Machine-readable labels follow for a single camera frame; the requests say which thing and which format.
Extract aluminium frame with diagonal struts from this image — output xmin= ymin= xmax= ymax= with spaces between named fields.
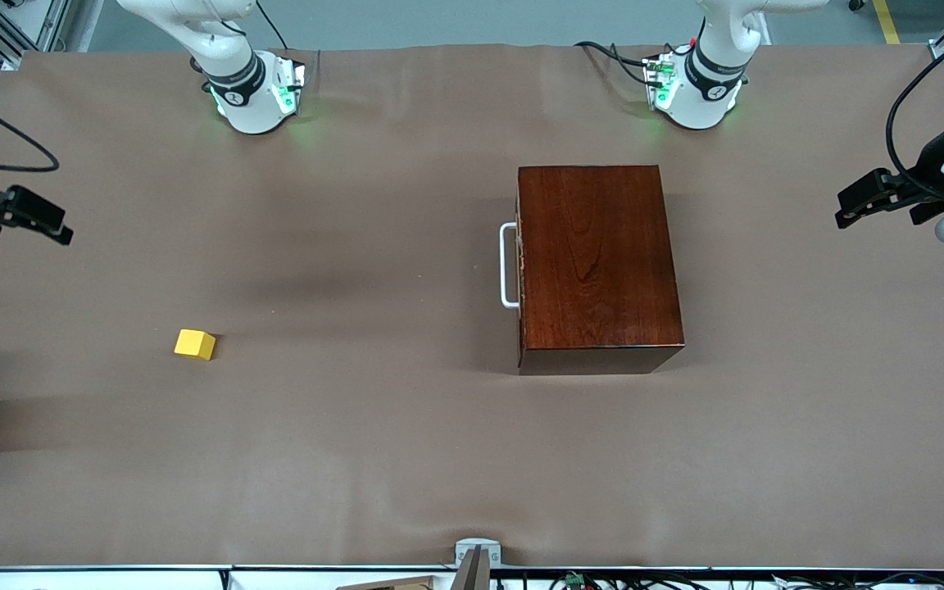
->
xmin=0 ymin=0 xmax=71 ymax=70

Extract black right base cable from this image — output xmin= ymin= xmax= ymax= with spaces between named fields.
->
xmin=255 ymin=0 xmax=289 ymax=50

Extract tangled black cables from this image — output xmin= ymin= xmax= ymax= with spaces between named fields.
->
xmin=492 ymin=570 xmax=944 ymax=590

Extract black left base cable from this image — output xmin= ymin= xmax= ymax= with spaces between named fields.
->
xmin=574 ymin=41 xmax=655 ymax=85

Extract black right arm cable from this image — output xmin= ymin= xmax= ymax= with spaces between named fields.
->
xmin=0 ymin=80 xmax=61 ymax=173

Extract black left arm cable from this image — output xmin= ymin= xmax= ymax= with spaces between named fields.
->
xmin=885 ymin=20 xmax=944 ymax=202

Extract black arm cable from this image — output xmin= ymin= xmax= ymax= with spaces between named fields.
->
xmin=885 ymin=20 xmax=944 ymax=202
xmin=0 ymin=80 xmax=61 ymax=173

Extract brown table cover sheet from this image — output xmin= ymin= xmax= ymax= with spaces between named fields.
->
xmin=0 ymin=43 xmax=944 ymax=570

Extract dark wooden drawer cabinet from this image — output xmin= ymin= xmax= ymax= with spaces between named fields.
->
xmin=516 ymin=165 xmax=685 ymax=376

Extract white metal drawer handle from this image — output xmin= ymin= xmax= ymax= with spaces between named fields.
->
xmin=500 ymin=222 xmax=521 ymax=310

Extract grey metal camera bracket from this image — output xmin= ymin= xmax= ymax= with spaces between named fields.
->
xmin=454 ymin=538 xmax=503 ymax=590

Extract brown cardboard piece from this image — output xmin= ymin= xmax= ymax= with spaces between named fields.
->
xmin=334 ymin=575 xmax=438 ymax=590

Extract yellow wooden block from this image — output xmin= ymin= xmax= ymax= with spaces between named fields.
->
xmin=174 ymin=329 xmax=217 ymax=361

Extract black base cable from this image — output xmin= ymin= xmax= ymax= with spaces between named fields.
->
xmin=574 ymin=41 xmax=655 ymax=85
xmin=255 ymin=0 xmax=289 ymax=50

